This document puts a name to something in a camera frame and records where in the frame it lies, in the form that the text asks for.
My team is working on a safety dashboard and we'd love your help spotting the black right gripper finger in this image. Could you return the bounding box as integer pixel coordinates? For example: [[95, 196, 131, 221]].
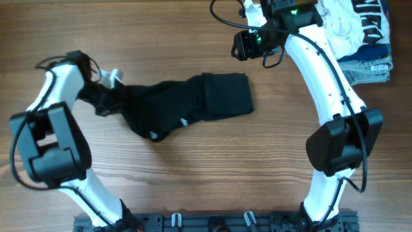
[[232, 32, 243, 48], [230, 44, 247, 61]]

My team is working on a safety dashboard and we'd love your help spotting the black t-shirt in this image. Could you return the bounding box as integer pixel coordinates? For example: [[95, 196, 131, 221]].
[[122, 73, 254, 142]]

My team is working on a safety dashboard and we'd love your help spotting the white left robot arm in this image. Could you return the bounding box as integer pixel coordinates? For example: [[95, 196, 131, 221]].
[[9, 50, 144, 231]]

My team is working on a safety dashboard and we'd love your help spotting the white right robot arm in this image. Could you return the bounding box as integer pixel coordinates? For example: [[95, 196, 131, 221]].
[[231, 1, 383, 231]]

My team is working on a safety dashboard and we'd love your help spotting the white printed folded shirt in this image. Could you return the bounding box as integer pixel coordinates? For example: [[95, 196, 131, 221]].
[[315, 0, 390, 59]]

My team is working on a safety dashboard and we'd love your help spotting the navy blue folded garment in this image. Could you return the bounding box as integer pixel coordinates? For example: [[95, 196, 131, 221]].
[[337, 43, 391, 62]]

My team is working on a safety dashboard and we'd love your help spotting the grey folded garment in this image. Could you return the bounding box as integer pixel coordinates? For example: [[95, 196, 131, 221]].
[[339, 55, 393, 86]]

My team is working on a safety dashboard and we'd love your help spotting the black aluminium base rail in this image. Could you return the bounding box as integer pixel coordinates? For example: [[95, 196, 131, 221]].
[[73, 211, 361, 232]]

